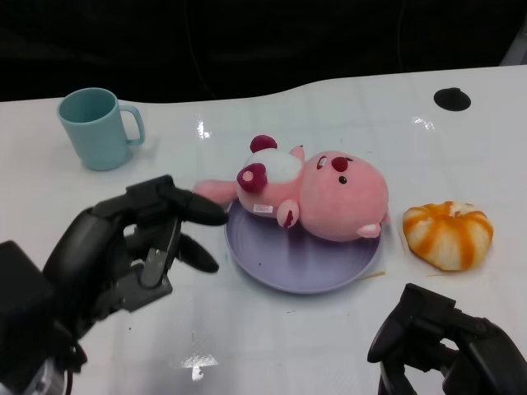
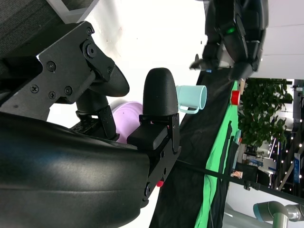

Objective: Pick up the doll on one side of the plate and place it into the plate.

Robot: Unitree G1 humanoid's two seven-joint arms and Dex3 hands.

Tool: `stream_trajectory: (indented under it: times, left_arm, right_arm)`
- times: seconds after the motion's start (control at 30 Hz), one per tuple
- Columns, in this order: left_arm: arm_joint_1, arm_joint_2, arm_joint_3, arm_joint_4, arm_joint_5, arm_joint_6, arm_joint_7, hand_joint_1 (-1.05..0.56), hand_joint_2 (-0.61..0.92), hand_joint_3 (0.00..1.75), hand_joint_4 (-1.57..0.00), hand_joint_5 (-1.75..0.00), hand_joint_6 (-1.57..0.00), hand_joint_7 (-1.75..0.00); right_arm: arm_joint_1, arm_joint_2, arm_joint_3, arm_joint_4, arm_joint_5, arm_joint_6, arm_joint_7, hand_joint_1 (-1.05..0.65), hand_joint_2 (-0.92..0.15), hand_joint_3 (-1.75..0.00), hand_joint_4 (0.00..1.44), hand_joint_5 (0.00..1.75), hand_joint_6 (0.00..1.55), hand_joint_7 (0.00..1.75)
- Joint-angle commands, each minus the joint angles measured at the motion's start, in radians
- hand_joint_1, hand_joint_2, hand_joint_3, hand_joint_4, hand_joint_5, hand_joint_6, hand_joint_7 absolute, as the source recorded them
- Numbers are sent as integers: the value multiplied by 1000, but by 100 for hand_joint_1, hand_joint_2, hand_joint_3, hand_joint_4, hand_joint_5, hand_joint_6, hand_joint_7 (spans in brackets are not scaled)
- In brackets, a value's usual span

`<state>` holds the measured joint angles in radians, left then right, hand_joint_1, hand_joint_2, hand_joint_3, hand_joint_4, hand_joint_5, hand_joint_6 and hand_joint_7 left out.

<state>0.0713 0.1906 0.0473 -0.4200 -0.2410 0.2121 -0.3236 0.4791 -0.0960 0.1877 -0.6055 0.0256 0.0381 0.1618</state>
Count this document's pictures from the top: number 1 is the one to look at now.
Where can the black round table grommet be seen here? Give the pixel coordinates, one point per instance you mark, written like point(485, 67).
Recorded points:
point(451, 100)

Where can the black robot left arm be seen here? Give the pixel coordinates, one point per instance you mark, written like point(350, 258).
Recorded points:
point(20, 296)

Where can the purple plastic plate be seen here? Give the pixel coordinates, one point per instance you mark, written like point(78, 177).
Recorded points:
point(296, 263)

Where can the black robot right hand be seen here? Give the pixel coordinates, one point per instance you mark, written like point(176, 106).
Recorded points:
point(486, 354)

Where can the orange striped white bun toy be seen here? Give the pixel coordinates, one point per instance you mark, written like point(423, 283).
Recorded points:
point(449, 238)

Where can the pink plush beaver doll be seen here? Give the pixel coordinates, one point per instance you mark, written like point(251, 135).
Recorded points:
point(341, 197)

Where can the teal plastic mug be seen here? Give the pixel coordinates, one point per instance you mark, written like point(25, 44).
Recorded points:
point(99, 136)

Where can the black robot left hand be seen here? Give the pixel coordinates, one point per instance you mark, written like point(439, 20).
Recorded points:
point(99, 247)

